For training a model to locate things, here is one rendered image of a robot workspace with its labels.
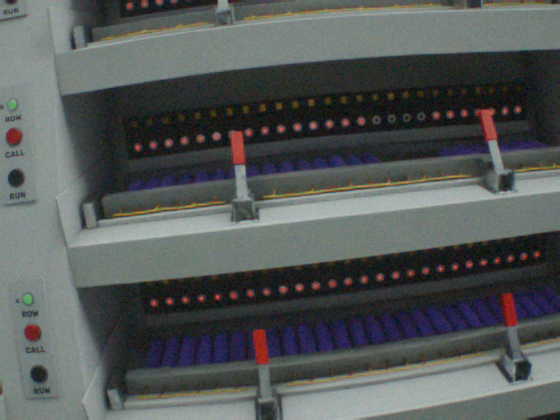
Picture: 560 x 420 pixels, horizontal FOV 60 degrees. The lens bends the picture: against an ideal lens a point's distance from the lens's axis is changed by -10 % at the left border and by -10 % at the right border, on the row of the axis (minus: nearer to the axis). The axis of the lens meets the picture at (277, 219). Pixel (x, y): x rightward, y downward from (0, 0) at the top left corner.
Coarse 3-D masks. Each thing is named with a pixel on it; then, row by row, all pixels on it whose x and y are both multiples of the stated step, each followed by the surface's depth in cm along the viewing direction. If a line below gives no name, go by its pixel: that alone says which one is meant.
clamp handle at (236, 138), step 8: (232, 136) 53; (240, 136) 53; (232, 144) 53; (240, 144) 53; (232, 152) 53; (240, 152) 53; (240, 160) 52; (240, 168) 52; (240, 176) 52; (240, 184) 52; (240, 192) 52
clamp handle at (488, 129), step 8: (480, 112) 54; (488, 112) 54; (480, 120) 54; (488, 120) 53; (488, 128) 53; (488, 136) 53; (496, 136) 53; (488, 144) 53; (496, 144) 53; (496, 152) 53; (496, 160) 52; (496, 168) 52
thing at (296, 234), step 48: (288, 144) 67; (336, 144) 67; (96, 192) 58; (336, 192) 58; (432, 192) 54; (480, 192) 53; (528, 192) 51; (96, 240) 51; (144, 240) 50; (192, 240) 50; (240, 240) 50; (288, 240) 51; (336, 240) 51; (384, 240) 51; (432, 240) 52; (480, 240) 52
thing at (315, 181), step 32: (416, 160) 58; (448, 160) 57; (512, 160) 57; (544, 160) 57; (128, 192) 57; (160, 192) 56; (192, 192) 56; (224, 192) 57; (256, 192) 57; (288, 192) 57; (320, 192) 55
